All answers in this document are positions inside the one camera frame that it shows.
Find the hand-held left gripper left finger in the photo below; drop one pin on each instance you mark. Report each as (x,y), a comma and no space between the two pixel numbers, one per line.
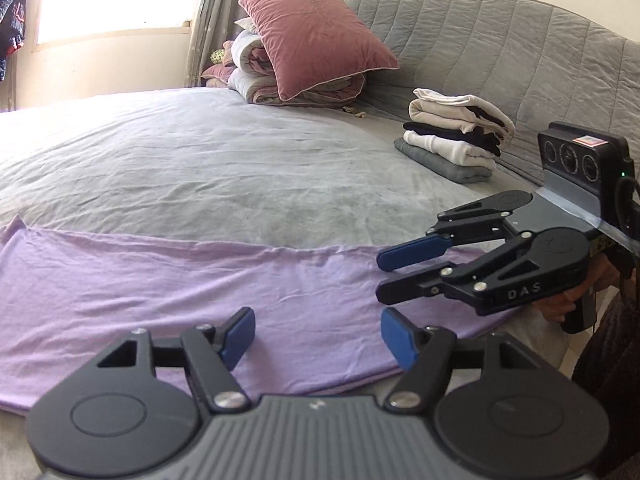
(239,335)

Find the white folded garment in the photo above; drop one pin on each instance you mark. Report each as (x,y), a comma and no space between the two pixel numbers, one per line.
(450,96)
(440,147)

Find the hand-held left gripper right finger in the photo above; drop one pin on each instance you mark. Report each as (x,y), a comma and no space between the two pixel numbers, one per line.
(400,335)

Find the large pink pillow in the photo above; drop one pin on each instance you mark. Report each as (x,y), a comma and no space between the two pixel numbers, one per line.
(315,35)

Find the person's dark clothing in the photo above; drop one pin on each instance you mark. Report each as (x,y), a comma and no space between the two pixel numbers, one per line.
(615,360)

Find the folded grey quilt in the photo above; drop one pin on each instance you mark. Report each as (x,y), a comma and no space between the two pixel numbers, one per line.
(255,85)

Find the yellow spotted cushion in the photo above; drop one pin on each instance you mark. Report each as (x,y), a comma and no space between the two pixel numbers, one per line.
(217,56)

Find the grey folded garment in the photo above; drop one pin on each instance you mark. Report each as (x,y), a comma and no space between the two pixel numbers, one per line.
(435,164)

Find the purple pants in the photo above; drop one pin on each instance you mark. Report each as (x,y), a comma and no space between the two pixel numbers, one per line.
(200,285)

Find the dark hanging clothes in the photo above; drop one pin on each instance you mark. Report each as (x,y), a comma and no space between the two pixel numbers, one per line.
(12,5)

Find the grey quilted headboard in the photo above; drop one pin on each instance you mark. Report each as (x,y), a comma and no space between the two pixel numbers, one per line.
(500,45)

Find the beige folded garment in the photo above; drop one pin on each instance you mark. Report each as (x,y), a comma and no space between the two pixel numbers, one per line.
(440,115)

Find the person's right hand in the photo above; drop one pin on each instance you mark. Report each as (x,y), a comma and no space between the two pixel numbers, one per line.
(555,307)

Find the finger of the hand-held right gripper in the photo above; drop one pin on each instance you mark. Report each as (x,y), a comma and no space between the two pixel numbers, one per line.
(410,255)
(400,290)

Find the small pink pillow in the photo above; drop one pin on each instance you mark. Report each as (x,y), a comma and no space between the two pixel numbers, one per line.
(215,73)

